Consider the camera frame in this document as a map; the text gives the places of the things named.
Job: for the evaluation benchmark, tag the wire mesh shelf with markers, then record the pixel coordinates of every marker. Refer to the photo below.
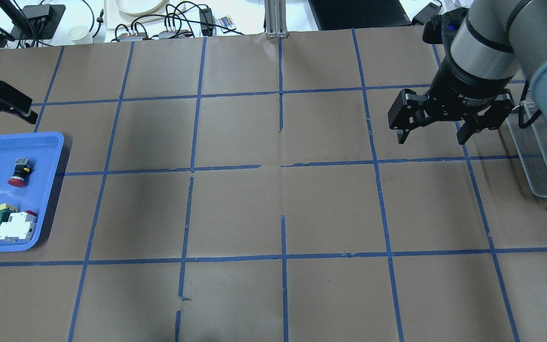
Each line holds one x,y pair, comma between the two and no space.
531,144

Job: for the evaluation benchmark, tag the red emergency stop button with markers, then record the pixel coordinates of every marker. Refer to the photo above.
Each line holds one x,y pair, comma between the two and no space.
23,167

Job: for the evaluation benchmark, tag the white circuit breaker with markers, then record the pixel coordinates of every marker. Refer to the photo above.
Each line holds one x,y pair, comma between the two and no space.
20,226

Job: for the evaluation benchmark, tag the blue plastic tray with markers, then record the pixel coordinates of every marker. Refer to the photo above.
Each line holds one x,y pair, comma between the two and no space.
44,150

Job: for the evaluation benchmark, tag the black power adapter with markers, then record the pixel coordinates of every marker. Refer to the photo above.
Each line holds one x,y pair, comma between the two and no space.
207,22

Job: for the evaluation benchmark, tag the black laptop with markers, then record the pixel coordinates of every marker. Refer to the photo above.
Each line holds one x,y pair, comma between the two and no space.
358,14

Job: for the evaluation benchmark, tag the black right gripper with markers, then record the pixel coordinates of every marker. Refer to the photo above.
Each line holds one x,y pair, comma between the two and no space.
463,90

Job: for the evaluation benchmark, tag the beige plate on tray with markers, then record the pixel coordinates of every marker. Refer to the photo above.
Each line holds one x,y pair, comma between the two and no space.
126,11

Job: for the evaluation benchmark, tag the aluminium frame post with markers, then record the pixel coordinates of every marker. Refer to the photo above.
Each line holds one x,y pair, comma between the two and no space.
275,19

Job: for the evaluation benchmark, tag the white paper cup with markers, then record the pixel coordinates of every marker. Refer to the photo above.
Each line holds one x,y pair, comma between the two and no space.
80,35

